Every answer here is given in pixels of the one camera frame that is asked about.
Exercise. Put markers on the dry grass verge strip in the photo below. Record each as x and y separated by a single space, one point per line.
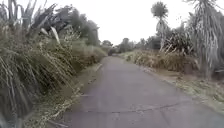
63 100

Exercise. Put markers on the grey asphalt path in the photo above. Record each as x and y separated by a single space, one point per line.
128 96

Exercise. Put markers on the tall flax grass bank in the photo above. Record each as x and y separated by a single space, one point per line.
36 66

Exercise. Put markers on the tall cabbage tree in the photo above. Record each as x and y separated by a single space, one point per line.
161 20

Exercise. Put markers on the distant trees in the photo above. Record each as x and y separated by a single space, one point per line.
128 45

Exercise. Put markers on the dark green trees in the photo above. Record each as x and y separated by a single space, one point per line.
81 28

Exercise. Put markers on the dry shrub bank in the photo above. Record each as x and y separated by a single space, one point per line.
163 58

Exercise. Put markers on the grass verge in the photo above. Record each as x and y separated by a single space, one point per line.
203 90

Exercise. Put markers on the large cabbage tree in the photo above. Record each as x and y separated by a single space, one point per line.
208 33

